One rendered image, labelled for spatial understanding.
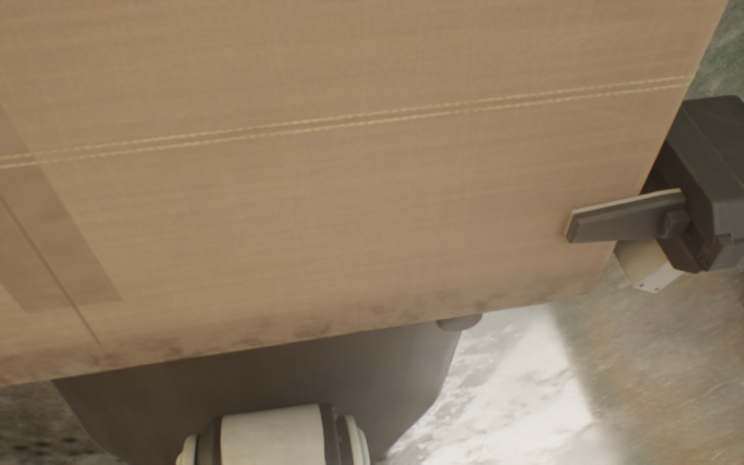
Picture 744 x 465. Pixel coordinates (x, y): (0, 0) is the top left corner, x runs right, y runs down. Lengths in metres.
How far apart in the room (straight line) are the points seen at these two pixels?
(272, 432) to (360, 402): 0.21
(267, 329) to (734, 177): 0.27
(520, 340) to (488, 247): 0.84
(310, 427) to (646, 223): 0.42
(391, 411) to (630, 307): 0.52
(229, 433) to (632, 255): 0.44
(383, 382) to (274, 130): 0.59
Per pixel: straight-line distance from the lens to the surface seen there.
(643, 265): 0.42
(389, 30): 0.24
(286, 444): 0.67
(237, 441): 0.67
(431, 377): 0.83
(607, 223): 0.36
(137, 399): 0.79
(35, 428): 1.27
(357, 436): 0.69
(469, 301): 0.39
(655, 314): 1.28
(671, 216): 0.37
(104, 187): 0.29
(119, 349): 0.39
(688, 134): 0.39
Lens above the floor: 0.53
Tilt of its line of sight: 40 degrees down
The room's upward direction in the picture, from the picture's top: 167 degrees clockwise
